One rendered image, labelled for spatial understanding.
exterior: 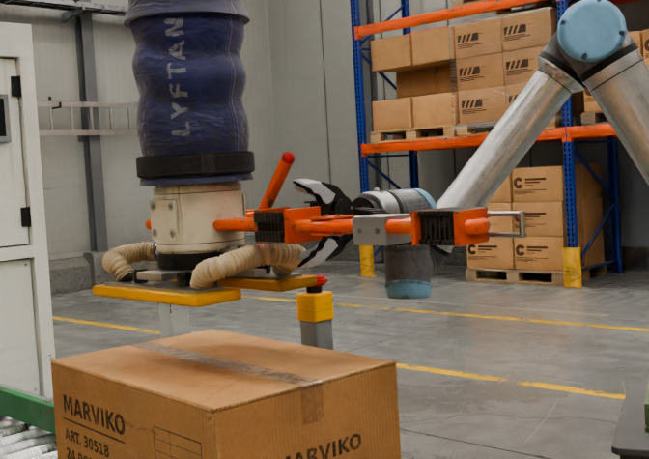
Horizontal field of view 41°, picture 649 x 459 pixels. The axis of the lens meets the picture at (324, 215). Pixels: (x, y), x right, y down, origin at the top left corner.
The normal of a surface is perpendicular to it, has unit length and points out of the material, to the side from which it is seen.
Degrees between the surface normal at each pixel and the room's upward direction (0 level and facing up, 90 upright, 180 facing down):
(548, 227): 91
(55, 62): 90
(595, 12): 83
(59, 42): 90
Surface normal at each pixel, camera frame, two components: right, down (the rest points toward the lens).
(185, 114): 0.09, -0.25
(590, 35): -0.29, -0.05
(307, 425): 0.65, 0.00
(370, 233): -0.70, 0.07
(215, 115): 0.49, -0.25
